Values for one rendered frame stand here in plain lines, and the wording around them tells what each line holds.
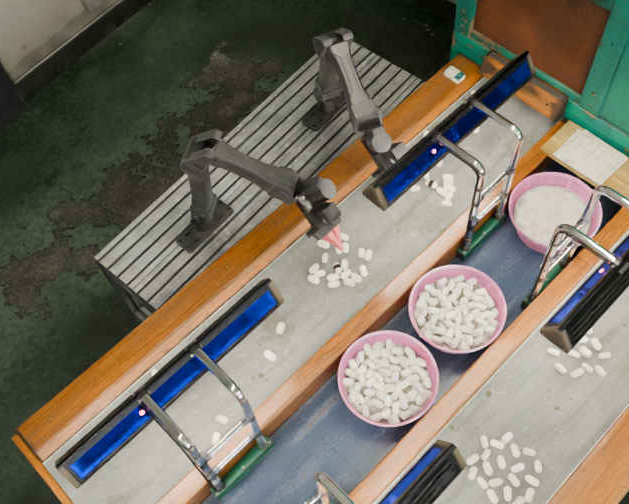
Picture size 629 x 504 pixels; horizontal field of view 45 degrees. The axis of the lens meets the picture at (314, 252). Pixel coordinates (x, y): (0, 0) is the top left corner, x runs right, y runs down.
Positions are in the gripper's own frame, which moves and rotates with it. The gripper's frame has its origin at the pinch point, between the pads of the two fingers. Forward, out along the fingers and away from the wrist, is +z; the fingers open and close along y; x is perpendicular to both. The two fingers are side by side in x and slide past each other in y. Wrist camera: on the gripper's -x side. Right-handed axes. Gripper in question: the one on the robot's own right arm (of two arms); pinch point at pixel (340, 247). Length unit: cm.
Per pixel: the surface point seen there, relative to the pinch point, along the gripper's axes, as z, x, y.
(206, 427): 12, 0, -60
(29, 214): -57, 156, -49
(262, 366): 10.5, 0.9, -38.4
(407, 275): 17.0, -7.9, 8.5
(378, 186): -13.6, -27.1, 7.7
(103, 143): -63, 160, -3
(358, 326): 17.6, -8.4, -12.5
